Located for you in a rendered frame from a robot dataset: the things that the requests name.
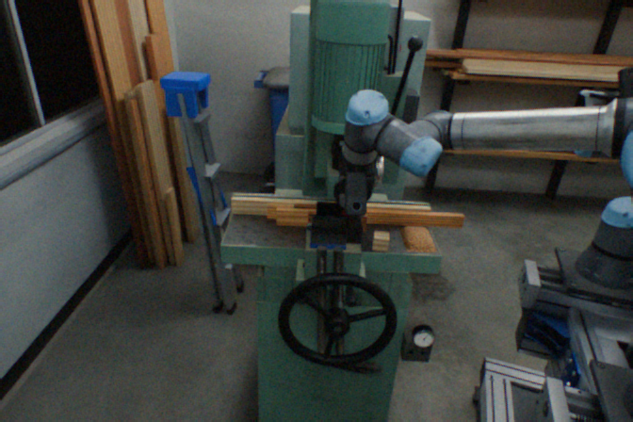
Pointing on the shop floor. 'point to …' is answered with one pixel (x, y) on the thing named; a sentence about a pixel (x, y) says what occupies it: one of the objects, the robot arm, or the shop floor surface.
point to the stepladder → (202, 174)
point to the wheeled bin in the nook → (279, 75)
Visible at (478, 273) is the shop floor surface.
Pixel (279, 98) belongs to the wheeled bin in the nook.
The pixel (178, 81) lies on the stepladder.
